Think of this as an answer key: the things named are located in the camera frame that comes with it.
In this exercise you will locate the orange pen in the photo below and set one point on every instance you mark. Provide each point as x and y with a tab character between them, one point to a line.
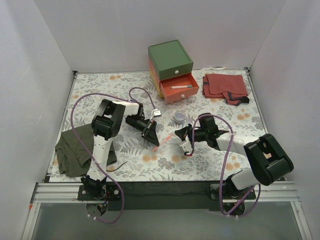
162	142

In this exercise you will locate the green drawer box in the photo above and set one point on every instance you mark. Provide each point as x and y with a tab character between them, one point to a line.
170	59

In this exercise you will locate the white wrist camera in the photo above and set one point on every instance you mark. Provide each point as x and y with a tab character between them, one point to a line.
156	113
186	148

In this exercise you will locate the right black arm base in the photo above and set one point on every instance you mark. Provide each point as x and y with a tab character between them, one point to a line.
229	192

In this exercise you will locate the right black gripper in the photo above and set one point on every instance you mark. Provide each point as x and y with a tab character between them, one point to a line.
189	135

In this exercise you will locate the olive green cloth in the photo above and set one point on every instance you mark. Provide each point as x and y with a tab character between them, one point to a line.
73	159

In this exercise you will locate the floral table mat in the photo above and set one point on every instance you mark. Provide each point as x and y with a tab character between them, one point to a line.
135	159

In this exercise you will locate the red drawer box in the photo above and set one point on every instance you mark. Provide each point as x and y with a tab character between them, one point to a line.
176	94

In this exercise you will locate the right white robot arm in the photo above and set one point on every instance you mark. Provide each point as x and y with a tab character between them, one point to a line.
267	159

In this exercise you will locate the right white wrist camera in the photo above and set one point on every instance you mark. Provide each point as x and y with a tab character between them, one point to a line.
186	148

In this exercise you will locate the red folded cloth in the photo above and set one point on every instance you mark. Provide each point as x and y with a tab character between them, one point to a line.
223	86

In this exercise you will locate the teal capped white marker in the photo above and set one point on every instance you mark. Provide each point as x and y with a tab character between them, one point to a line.
181	87

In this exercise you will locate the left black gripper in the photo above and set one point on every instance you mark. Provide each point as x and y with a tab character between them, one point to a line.
149	128

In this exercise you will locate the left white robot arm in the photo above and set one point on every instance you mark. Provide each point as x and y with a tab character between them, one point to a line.
106	125

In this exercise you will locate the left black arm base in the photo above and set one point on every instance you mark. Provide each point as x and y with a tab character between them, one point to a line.
98	190

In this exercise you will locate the yellow drawer box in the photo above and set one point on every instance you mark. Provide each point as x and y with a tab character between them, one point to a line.
156	83

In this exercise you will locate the clear jar of paperclips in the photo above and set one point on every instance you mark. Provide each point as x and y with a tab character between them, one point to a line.
179	117

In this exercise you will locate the aluminium front rail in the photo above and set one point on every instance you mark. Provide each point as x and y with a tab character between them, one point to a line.
279	191

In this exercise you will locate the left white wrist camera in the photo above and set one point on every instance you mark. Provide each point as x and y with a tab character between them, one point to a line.
156	113

